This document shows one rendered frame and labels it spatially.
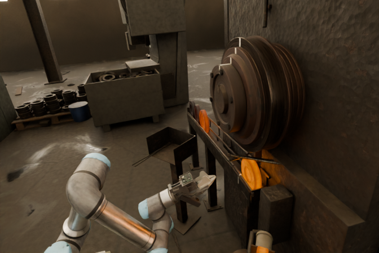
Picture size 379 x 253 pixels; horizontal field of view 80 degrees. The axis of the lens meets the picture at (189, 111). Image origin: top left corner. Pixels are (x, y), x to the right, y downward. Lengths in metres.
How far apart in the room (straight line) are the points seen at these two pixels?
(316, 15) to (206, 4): 10.62
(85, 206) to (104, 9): 10.25
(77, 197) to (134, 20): 2.77
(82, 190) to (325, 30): 0.93
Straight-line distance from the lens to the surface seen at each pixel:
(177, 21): 3.52
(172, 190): 1.04
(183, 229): 1.87
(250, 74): 0.82
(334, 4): 0.78
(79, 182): 0.93
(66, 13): 11.13
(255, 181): 1.07
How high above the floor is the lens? 1.43
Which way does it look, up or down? 22 degrees down
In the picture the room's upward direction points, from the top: 5 degrees counter-clockwise
